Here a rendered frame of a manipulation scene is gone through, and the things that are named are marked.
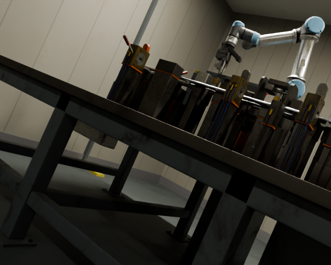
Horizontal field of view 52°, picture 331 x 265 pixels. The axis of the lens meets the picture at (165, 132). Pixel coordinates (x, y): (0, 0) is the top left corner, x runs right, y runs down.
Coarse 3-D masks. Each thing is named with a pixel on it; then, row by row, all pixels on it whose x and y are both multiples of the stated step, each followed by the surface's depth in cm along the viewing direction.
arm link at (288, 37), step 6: (294, 30) 227; (264, 36) 229; (270, 36) 228; (276, 36) 228; (282, 36) 227; (288, 36) 227; (294, 36) 227; (258, 42) 229; (264, 42) 229; (270, 42) 229; (276, 42) 229; (282, 42) 229; (288, 42) 230; (294, 42) 229; (300, 42) 229; (246, 48) 234
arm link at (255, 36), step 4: (244, 32) 217; (248, 32) 217; (252, 32) 217; (244, 36) 218; (248, 36) 217; (252, 36) 217; (256, 36) 216; (244, 40) 221; (248, 40) 219; (252, 40) 218; (256, 40) 217; (248, 44) 225
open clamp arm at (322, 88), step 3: (321, 84) 136; (324, 84) 135; (318, 87) 136; (321, 87) 136; (324, 87) 135; (327, 87) 135; (318, 90) 136; (321, 90) 136; (324, 90) 135; (327, 90) 136; (315, 93) 137; (318, 93) 136; (321, 93) 136; (324, 93) 135; (324, 96) 135
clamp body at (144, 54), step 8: (128, 48) 190; (136, 48) 186; (128, 56) 187; (136, 56) 186; (144, 56) 191; (128, 64) 187; (136, 64) 188; (144, 64) 193; (120, 72) 190; (128, 72) 187; (136, 72) 191; (120, 80) 186; (128, 80) 189; (136, 80) 193; (112, 88) 188; (120, 88) 186; (128, 88) 190; (112, 96) 186; (120, 96) 187; (128, 96) 192; (120, 104) 190
